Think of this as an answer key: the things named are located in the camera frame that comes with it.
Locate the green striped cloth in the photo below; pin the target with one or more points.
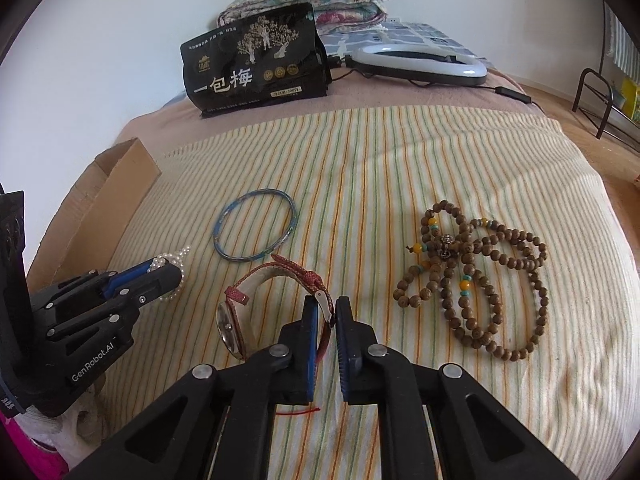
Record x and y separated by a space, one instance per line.
625 45

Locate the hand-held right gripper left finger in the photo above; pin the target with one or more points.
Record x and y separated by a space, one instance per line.
312 345

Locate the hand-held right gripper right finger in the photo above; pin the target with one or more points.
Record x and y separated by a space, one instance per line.
343 345

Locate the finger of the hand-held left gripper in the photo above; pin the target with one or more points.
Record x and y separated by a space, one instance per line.
130 276
155 282

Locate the black snack bag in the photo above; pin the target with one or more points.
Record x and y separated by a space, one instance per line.
250 60

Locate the red thread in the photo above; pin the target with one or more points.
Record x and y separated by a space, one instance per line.
300 412

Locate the blue bangle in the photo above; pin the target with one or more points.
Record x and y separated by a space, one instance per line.
294 217

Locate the black metal rack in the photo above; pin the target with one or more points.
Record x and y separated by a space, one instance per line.
607 100

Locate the white cloth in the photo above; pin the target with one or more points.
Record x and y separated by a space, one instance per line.
75 430

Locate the striped yellow blanket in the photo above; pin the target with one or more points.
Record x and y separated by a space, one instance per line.
375 185

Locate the pink bed sheet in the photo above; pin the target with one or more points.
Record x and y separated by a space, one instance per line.
400 97

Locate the cardboard box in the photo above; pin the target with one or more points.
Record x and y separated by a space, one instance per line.
90 200

